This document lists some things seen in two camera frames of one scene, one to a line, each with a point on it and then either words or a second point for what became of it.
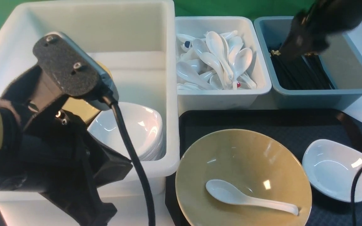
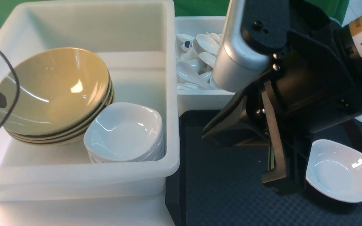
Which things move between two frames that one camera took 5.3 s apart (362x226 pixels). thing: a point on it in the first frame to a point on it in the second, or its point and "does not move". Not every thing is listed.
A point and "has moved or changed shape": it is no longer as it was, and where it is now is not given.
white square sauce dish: [332, 167] does not move
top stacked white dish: [143, 124] does not move
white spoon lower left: [186, 71] does not move
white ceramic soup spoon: [224, 191] to [202, 43]
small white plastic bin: [220, 62] does not move
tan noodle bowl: [256, 163] has moved or changed shape
